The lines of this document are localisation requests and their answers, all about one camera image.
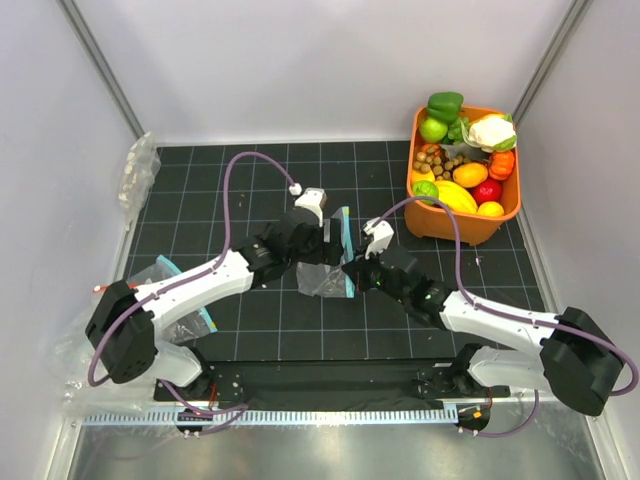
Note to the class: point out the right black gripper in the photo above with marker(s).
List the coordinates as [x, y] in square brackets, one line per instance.
[356, 270]

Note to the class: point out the clear zip bag blue zipper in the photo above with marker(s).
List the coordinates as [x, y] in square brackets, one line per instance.
[330, 281]

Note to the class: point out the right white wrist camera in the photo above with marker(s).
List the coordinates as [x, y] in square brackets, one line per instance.
[378, 234]

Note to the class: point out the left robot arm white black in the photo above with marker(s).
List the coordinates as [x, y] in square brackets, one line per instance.
[126, 327]

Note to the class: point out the brown nut cluster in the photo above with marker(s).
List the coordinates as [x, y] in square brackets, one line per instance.
[433, 162]

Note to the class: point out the orange mango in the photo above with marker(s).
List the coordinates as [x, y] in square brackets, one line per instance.
[470, 175]

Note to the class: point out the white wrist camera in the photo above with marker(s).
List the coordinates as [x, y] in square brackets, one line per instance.
[311, 199]
[378, 234]

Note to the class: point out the slotted cable duct rail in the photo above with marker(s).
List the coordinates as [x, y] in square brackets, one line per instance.
[173, 416]

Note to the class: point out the small orange pumpkin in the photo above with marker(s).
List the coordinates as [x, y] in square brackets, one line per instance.
[501, 165]

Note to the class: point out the white cauliflower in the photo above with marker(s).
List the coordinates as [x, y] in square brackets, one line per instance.
[493, 133]

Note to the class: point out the green apple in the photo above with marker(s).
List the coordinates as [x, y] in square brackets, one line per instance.
[432, 130]

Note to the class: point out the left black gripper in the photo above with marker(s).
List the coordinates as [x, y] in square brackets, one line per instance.
[327, 252]

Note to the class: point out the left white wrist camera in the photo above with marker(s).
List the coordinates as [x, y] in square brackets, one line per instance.
[311, 199]

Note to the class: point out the black gridded mat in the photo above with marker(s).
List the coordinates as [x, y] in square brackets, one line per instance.
[205, 194]

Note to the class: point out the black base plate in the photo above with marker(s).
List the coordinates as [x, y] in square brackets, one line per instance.
[237, 381]

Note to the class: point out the bag of white pieces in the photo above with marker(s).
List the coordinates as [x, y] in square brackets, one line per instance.
[141, 167]

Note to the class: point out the green bell pepper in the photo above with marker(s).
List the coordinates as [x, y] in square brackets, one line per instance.
[445, 106]

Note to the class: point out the pile of clear zip bags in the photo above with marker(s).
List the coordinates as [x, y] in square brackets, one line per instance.
[70, 355]

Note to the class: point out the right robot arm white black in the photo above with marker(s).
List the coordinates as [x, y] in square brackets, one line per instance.
[566, 354]

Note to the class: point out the yellow lemon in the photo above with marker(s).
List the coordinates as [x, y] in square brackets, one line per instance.
[490, 209]

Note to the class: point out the green grape bunch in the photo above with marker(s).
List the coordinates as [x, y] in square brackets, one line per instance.
[456, 130]

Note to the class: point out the red apple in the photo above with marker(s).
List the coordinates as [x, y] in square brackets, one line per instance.
[490, 190]

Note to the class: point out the green lime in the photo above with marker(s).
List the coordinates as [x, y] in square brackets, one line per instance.
[427, 190]

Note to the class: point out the spare zip bag blue zipper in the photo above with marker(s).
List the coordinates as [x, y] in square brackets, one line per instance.
[190, 327]

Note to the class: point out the yellow star fruit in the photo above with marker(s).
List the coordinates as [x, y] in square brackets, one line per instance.
[457, 198]

